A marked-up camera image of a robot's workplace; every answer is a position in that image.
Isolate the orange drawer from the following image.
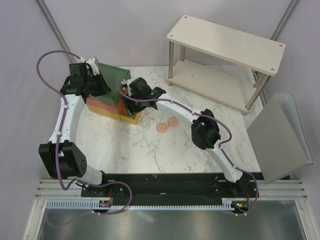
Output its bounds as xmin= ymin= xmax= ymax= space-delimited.
xmin=116 ymin=99 xmax=126 ymax=115

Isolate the yellow bottom drawer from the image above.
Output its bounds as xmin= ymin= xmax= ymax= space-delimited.
xmin=119 ymin=112 xmax=142 ymax=125

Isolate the green top drawer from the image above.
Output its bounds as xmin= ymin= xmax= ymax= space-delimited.
xmin=113 ymin=69 xmax=131 ymax=106

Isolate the orange powder puff front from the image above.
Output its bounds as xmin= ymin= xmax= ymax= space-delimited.
xmin=156 ymin=122 xmax=168 ymax=134

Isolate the orange powder puff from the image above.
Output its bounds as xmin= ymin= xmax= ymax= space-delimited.
xmin=156 ymin=122 xmax=168 ymax=134
xmin=168 ymin=117 xmax=180 ymax=128

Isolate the orange powder puff back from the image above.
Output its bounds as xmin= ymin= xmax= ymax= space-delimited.
xmin=168 ymin=117 xmax=180 ymax=128

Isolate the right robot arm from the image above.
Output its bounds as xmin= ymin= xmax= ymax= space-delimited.
xmin=116 ymin=77 xmax=250 ymax=197

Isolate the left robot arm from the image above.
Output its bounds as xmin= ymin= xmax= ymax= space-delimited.
xmin=38 ymin=57 xmax=111 ymax=197

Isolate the three-colour drawer cabinet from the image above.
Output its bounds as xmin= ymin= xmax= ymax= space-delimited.
xmin=85 ymin=62 xmax=132 ymax=122

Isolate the white two-tier shelf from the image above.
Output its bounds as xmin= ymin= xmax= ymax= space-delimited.
xmin=167 ymin=15 xmax=286 ymax=115

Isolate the grey metal box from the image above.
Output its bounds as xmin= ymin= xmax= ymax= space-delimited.
xmin=247 ymin=93 xmax=315 ymax=183

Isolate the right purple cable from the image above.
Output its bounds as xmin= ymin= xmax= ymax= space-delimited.
xmin=117 ymin=79 xmax=260 ymax=217

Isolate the purple cable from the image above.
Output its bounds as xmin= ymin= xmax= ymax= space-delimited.
xmin=36 ymin=49 xmax=133 ymax=216
xmin=117 ymin=79 xmax=260 ymax=217

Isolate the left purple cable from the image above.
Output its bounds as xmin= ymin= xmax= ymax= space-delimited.
xmin=36 ymin=49 xmax=133 ymax=216

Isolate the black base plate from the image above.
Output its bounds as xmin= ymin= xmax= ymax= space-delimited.
xmin=81 ymin=173 xmax=258 ymax=205

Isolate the white cable duct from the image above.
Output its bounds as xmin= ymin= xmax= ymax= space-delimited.
xmin=45 ymin=199 xmax=247 ymax=211

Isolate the aluminium rail frame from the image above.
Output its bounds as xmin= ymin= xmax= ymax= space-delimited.
xmin=34 ymin=178 xmax=309 ymax=200

